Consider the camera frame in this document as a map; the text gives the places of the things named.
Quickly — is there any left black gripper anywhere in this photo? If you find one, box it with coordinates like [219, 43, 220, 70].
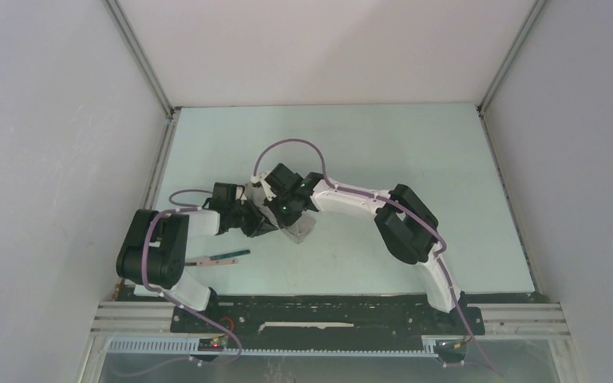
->
[227, 198, 279, 239]

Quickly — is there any grey cloth napkin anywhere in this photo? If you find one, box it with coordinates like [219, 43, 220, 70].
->
[244, 183, 316, 244]

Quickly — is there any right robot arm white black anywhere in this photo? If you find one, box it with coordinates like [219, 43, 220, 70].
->
[251, 164, 465, 334]

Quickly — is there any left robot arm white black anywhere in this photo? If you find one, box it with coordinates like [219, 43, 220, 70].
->
[116, 183, 277, 333]

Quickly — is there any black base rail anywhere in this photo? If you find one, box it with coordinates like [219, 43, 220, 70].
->
[171, 294, 484, 353]

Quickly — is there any left aluminium frame post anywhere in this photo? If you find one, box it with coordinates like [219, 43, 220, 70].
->
[103, 0, 175, 119]

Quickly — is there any aluminium frame post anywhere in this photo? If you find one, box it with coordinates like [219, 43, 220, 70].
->
[103, 0, 175, 119]
[477, 0, 549, 117]

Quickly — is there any white slotted cable duct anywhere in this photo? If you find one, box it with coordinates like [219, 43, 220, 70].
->
[106, 337, 448, 357]

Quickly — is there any right aluminium frame post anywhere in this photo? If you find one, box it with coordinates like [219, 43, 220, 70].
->
[477, 0, 549, 117]

